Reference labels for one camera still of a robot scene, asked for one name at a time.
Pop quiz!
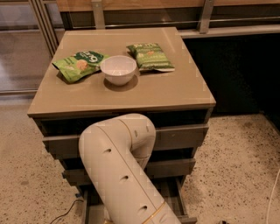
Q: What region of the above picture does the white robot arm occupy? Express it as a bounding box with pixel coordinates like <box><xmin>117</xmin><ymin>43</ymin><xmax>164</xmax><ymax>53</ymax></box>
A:
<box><xmin>79</xmin><ymin>114</ymin><xmax>181</xmax><ymax>224</ymax></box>

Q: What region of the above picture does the grey top drawer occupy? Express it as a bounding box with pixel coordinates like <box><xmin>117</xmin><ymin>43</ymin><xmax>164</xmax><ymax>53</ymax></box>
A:
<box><xmin>43</xmin><ymin>124</ymin><xmax>208</xmax><ymax>159</ymax></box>

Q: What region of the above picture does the grey drawer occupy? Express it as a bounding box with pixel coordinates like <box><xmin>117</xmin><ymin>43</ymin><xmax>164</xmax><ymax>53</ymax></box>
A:
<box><xmin>43</xmin><ymin>124</ymin><xmax>208</xmax><ymax>159</ymax></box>
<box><xmin>62</xmin><ymin>158</ymin><xmax>196</xmax><ymax>186</ymax></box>
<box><xmin>81</xmin><ymin>178</ymin><xmax>197</xmax><ymax>224</ymax></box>

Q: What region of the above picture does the grey middle drawer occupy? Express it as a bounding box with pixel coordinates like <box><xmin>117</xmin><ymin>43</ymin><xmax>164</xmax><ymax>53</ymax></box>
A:
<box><xmin>62</xmin><ymin>158</ymin><xmax>196</xmax><ymax>186</ymax></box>

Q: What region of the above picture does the grey drawer cabinet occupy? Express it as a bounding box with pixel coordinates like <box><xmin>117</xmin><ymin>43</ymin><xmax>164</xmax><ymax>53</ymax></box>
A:
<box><xmin>27</xmin><ymin>26</ymin><xmax>217</xmax><ymax>224</ymax></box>

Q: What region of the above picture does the grey bottom drawer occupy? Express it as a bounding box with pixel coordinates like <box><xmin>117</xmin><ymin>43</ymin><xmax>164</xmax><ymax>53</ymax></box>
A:
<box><xmin>81</xmin><ymin>178</ymin><xmax>197</xmax><ymax>224</ymax></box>

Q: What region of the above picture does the white bowl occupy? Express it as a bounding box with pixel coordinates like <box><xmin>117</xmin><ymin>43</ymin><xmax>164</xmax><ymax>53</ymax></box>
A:
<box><xmin>101</xmin><ymin>55</ymin><xmax>137</xmax><ymax>86</ymax></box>

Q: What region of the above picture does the green chip bag right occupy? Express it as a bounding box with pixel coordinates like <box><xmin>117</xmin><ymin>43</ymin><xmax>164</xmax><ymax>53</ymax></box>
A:
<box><xmin>127</xmin><ymin>43</ymin><xmax>175</xmax><ymax>72</ymax></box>

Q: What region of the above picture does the green chip bag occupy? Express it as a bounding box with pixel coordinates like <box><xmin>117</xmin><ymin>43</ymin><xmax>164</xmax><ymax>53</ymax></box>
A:
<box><xmin>127</xmin><ymin>43</ymin><xmax>175</xmax><ymax>72</ymax></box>
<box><xmin>52</xmin><ymin>51</ymin><xmax>108</xmax><ymax>83</ymax></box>

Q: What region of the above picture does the green chip bag left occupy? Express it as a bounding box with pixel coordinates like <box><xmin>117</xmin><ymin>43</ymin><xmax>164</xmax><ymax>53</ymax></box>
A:
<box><xmin>52</xmin><ymin>51</ymin><xmax>108</xmax><ymax>83</ymax></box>

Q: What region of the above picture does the black floor cable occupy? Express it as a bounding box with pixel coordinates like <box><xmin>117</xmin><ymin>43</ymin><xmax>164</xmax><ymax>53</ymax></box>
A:
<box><xmin>50</xmin><ymin>199</ymin><xmax>85</xmax><ymax>224</ymax></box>

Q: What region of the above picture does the metal railing frame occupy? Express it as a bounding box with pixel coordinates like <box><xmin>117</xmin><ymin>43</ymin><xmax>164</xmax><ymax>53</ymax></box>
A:
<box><xmin>27</xmin><ymin>0</ymin><xmax>280</xmax><ymax>53</ymax></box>

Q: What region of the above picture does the white cable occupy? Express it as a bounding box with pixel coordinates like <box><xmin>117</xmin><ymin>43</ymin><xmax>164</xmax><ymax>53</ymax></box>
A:
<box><xmin>265</xmin><ymin>169</ymin><xmax>280</xmax><ymax>224</ymax></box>

